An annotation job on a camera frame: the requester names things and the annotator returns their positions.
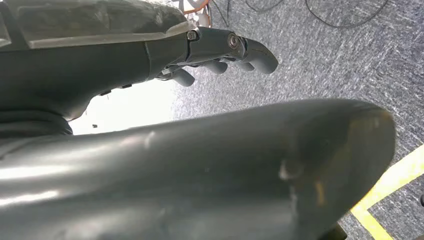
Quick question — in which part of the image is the robot left arm ribbed sleeve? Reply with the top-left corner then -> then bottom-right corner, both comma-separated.
0,110 -> 74,139

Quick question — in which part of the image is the orange cable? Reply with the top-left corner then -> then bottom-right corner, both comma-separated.
183,0 -> 212,15

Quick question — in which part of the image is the thin black floor cable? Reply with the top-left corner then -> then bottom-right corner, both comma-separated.
211,0 -> 231,28

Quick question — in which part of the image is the short black floor cable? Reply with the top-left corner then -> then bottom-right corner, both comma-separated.
245,0 -> 285,13

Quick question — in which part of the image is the long black floor cable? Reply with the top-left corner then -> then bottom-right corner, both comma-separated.
304,0 -> 389,29

